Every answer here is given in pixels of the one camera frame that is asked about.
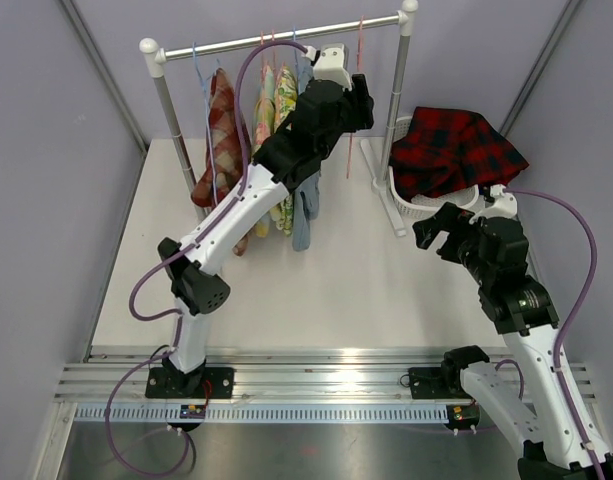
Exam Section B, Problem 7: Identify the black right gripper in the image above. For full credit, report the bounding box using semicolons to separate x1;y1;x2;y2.
413;202;494;287

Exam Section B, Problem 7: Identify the red black plaid skirt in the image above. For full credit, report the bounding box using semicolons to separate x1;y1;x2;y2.
389;106;529;200

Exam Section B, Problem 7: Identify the pink wire hanger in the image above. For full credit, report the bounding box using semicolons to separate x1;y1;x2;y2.
343;13;367;178

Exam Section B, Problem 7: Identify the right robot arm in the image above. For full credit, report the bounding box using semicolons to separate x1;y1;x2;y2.
413;203;613;479

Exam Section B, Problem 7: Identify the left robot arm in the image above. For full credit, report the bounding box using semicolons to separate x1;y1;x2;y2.
155;74;374;398

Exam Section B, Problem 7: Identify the white plastic perforated basket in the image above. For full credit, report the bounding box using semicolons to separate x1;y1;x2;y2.
389;107;480;206

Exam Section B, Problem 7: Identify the yellow green floral garment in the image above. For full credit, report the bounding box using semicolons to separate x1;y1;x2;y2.
271;65;297;236

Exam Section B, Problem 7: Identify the pastel tie-dye garment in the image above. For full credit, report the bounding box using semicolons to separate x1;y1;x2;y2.
252;63;278;238

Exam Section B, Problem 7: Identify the light blue denim garment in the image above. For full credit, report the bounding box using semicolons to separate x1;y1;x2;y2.
291;69;323;252

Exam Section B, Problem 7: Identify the red beige checked garment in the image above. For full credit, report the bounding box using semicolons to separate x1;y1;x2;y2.
190;68;250;257

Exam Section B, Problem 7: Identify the white metal clothes rack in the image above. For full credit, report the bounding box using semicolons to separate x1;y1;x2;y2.
139;1;418;237

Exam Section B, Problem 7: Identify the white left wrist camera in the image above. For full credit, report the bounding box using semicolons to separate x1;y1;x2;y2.
302;43;353;90

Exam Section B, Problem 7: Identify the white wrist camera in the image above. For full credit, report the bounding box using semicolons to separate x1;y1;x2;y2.
302;43;353;90
470;184;518;224

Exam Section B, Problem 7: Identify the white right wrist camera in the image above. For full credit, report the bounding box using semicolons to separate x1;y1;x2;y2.
470;184;518;224

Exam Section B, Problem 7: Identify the blue wire hanger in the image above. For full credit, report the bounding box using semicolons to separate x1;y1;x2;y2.
290;24;303;81
192;43;218;206

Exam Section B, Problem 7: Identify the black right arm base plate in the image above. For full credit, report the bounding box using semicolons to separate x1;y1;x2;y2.
398;367;468;400

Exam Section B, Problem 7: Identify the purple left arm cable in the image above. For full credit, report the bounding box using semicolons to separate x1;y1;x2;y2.
104;39;312;475

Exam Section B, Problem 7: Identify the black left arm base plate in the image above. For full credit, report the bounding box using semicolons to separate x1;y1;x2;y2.
145;366;234;400

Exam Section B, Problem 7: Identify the aluminium mounting rail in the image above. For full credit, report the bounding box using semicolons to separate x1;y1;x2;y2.
53;345;597;404

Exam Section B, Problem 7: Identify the white slotted cable duct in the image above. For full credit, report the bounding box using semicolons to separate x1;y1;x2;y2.
75;403;448;424

